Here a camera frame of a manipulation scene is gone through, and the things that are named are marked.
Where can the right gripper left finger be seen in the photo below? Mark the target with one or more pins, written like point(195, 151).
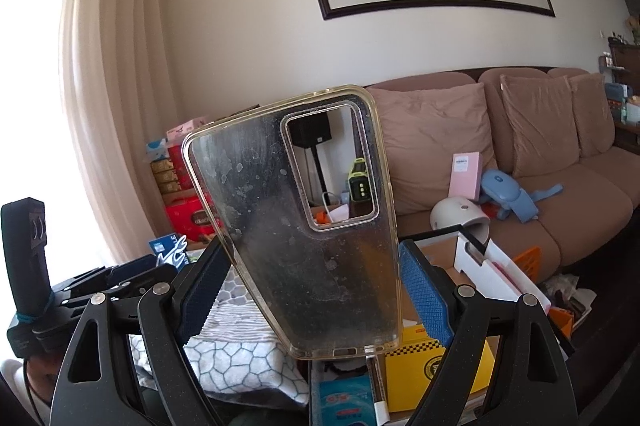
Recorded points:
point(169, 315)

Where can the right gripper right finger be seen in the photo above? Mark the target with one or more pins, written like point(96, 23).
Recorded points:
point(457, 316)

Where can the blue whale sticker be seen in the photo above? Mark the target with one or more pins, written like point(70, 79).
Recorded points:
point(175, 256)

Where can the yellow checkered envelope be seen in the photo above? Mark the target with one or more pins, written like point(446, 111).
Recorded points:
point(411, 368)

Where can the right hand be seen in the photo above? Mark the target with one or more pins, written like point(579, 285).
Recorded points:
point(42, 373)

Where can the white cardboard box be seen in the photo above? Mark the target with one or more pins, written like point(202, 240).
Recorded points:
point(483, 266)

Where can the blue Mark Fairwhale card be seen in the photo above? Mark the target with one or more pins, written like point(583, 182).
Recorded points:
point(163, 244)

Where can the grey patterned blanket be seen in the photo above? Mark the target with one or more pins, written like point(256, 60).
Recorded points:
point(237, 358)

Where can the red collection gift box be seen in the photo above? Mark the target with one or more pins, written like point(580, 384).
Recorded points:
point(187, 217)

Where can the white helmet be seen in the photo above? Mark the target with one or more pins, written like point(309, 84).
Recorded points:
point(458, 211)

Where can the blue plush toy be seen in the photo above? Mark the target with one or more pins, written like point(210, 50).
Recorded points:
point(503, 191)

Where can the pink booklet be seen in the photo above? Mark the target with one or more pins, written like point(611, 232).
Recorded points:
point(466, 170)

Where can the blue tissue pack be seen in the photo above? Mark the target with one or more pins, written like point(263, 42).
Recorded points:
point(342, 402)

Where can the red tea gift bag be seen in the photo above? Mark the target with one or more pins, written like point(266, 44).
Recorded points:
point(175, 155)

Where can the green black lantern device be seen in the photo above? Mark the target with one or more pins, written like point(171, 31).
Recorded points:
point(358, 181)

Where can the brown sofa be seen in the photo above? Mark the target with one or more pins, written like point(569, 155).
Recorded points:
point(427, 119)

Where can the cream curtain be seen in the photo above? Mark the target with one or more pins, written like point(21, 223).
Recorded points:
point(119, 97)

